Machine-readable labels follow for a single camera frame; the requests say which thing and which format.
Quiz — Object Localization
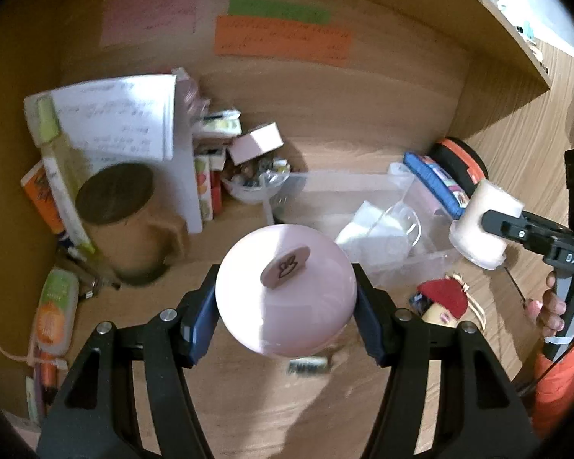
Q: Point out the orange sleeve forearm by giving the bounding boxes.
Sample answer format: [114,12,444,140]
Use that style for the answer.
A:
[532,348,574,438]

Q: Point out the white charging cable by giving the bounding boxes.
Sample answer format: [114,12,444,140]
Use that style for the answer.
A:
[0,314,70,371]

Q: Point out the white pink roll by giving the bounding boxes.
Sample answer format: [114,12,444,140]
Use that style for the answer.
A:
[448,178,526,271]

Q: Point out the orange book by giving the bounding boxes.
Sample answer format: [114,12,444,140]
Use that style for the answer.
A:
[20,161,66,237]

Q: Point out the orange paper note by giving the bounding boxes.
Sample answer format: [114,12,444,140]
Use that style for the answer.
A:
[213,16,352,67]

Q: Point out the green paper note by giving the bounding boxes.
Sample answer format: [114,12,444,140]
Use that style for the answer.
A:
[228,0,332,25]

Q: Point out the pink round jar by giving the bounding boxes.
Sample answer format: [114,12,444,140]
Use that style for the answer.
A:
[215,224,357,358]

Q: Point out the pink paper note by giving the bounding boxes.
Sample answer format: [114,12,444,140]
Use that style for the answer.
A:
[100,0,198,47]

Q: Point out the person's right hand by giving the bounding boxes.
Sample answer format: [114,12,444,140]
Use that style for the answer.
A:
[526,272,566,339]

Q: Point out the white open paper booklet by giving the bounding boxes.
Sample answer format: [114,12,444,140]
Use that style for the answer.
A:
[23,67,205,234]

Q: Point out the green orange tube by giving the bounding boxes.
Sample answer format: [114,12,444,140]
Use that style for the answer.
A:
[33,267,80,356]

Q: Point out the clear bowl of marbles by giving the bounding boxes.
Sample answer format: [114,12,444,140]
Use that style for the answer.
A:
[220,156,291,205]

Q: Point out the fruit print box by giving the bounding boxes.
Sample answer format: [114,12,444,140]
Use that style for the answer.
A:
[194,155,213,222]

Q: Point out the green white tube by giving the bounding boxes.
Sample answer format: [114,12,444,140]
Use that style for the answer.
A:
[36,95,96,255]

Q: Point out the brown mug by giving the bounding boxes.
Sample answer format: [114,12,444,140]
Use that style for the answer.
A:
[75,163,189,286]

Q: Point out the small silver stamp block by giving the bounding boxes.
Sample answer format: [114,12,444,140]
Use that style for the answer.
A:
[287,355,331,377]

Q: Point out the red cloth pouch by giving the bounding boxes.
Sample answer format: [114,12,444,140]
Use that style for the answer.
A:
[408,273,487,332]

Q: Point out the white round tape dispenser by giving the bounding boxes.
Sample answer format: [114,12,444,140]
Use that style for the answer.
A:
[388,162,413,177]

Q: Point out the clear plastic storage bin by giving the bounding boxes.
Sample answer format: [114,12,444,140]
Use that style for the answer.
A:
[269,171,459,291]

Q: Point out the white cloth pouch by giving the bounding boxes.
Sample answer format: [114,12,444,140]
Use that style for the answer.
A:
[335,201,421,272]

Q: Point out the blue pencil pouch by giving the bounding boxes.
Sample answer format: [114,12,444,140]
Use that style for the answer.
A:
[402,152,470,220]

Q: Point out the small white pink box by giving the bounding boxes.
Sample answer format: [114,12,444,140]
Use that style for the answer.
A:
[228,122,284,166]

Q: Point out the stack of small boxes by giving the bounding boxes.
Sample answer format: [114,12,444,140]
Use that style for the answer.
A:
[171,67,242,148]

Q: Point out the black orange round case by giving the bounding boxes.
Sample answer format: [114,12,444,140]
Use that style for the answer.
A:
[428,137,489,197]

